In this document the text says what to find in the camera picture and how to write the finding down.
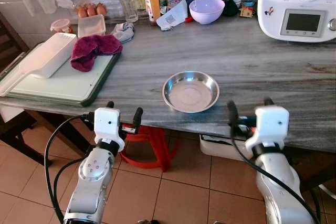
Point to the red plastic stool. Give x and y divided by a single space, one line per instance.
152 145

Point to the white paper with code print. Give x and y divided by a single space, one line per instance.
173 18

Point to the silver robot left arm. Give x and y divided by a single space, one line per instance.
92 182

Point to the grey crumpled cloth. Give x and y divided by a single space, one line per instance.
123 32

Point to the white green-edged cutting board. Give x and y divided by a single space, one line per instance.
63 87

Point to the clear drinking glass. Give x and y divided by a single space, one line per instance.
126 2

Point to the maroon cloth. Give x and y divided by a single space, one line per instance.
94 50

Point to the orange sauce bottle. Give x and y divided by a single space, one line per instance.
152 2

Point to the round steel plate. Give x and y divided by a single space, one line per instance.
190 92

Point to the white oblong plastic container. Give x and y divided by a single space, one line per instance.
47 56

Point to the clear plastic food box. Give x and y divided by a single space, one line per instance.
91 25

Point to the lilac plastic bowl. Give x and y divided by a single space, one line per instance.
206 11

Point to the brown egg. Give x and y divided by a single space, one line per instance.
91 10
101 9
82 11

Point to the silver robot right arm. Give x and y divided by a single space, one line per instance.
281 187

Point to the black pouch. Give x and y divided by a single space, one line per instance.
230 7

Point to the white kitchen machine with display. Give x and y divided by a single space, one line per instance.
296 11

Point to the white storage box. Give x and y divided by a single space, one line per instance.
223 149

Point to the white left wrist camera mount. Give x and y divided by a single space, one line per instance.
107 124

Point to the small yellow house figure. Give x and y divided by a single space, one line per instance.
247 11

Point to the dark wooden chair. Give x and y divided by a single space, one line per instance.
8 45

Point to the small jar with pink lid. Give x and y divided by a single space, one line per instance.
61 25

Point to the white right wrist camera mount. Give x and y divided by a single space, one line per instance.
270 124

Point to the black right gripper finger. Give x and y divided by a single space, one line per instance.
232 112
268 102

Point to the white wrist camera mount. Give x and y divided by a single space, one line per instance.
270 124
107 124

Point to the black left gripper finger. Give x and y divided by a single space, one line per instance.
137 117
109 104

